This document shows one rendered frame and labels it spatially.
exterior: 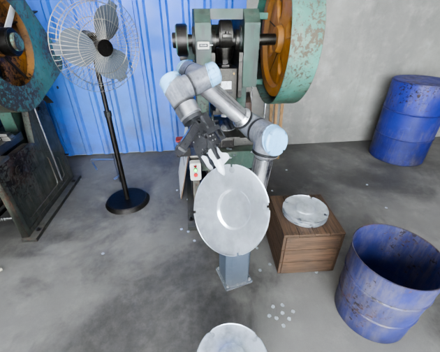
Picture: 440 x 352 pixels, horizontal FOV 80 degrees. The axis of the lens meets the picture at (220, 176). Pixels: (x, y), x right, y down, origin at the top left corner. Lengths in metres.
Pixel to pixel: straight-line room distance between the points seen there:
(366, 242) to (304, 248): 0.35
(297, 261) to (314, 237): 0.22
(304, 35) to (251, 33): 0.35
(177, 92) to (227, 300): 1.29
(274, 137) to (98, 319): 1.40
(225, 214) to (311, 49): 1.09
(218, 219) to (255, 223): 0.14
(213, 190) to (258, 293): 1.10
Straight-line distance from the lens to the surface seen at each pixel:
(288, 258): 1.81
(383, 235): 1.79
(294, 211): 1.78
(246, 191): 0.88
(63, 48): 1.94
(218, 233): 0.81
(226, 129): 1.87
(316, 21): 1.64
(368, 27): 3.62
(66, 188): 2.96
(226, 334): 1.31
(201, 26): 1.76
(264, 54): 2.25
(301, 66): 1.63
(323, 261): 1.93
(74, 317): 1.90
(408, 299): 1.53
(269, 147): 1.08
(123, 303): 1.84
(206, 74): 0.89
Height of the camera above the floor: 1.48
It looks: 32 degrees down
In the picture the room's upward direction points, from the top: straight up
